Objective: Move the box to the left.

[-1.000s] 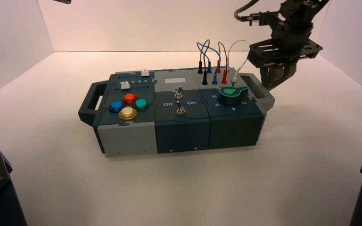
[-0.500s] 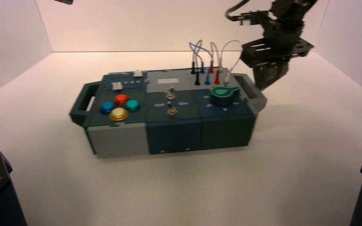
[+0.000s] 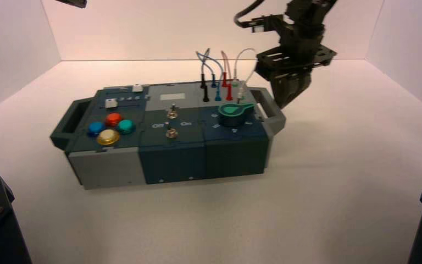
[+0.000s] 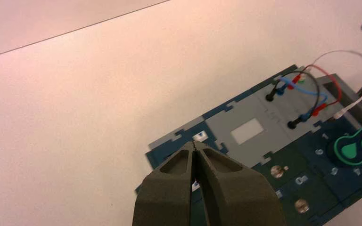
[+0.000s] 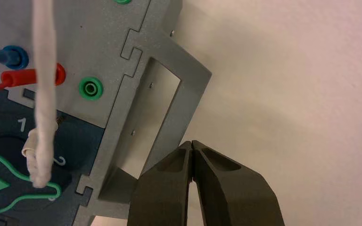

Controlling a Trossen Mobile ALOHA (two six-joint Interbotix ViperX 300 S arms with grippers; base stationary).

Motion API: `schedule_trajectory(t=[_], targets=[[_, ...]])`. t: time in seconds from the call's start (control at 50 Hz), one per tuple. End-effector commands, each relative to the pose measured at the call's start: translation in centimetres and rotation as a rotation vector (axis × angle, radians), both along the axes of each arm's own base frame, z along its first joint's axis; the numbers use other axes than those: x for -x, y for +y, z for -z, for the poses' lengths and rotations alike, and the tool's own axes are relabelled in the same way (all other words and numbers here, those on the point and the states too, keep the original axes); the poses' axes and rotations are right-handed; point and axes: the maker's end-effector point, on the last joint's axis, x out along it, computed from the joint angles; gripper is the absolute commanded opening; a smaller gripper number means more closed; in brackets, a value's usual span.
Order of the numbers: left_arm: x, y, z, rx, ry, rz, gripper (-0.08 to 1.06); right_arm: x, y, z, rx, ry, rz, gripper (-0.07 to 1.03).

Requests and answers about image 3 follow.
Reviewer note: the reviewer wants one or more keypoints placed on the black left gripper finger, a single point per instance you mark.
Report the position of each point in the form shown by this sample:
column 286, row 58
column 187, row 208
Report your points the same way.
column 73, row 3

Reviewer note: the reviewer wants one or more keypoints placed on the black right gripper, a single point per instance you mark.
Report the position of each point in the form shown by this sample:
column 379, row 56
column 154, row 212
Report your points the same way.
column 298, row 51

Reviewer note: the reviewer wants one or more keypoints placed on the teal and grey control box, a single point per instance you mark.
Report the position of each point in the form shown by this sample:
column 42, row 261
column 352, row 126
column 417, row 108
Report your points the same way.
column 171, row 162

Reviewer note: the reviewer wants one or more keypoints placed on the green rotary knob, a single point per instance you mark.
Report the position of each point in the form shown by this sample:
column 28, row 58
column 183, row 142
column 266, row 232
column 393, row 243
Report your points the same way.
column 233, row 114

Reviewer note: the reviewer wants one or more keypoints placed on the white square slider cap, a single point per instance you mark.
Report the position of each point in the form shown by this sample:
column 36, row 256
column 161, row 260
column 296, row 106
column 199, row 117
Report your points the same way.
column 137, row 88
column 111, row 104

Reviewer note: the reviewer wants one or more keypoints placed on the red round push button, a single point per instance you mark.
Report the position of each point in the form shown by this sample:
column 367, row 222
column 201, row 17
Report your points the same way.
column 113, row 118

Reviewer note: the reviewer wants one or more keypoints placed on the blue round push button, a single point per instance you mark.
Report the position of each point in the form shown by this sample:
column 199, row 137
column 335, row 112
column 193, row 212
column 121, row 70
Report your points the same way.
column 96, row 128

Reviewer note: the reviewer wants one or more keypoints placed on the teal round push button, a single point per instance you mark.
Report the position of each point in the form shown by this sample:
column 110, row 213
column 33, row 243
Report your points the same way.
column 126, row 126

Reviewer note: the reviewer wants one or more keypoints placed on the yellow round push button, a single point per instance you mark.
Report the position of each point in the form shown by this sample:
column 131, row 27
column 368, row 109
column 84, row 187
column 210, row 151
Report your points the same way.
column 108, row 137

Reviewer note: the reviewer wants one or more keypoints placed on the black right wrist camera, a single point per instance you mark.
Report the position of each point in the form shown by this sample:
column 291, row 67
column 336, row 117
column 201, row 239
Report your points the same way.
column 269, row 23

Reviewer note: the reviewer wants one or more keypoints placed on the metal toggle switch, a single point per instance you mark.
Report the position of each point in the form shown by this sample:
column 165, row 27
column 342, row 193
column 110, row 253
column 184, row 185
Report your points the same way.
column 171, row 132
column 172, row 113

